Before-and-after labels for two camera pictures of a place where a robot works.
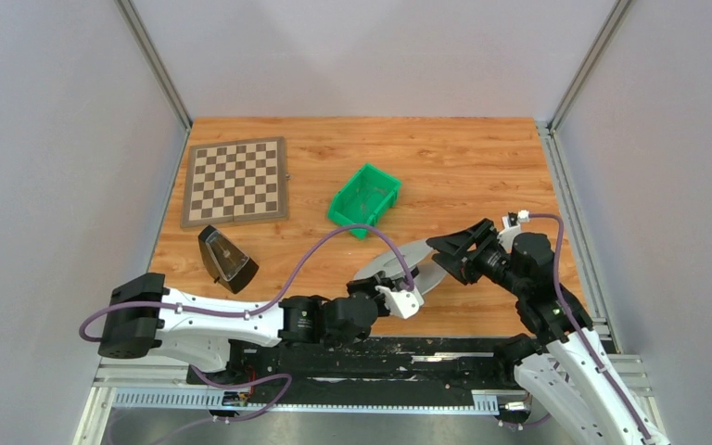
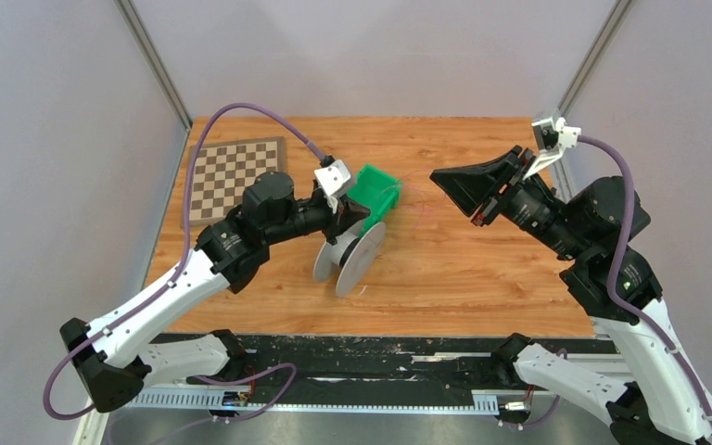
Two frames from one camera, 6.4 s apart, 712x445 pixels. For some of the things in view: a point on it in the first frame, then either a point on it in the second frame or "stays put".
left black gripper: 371,285 to 348,213
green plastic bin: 365,197 stays put
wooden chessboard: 237,181 stays put
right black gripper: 456,243 to 469,186
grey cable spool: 418,254 to 352,260
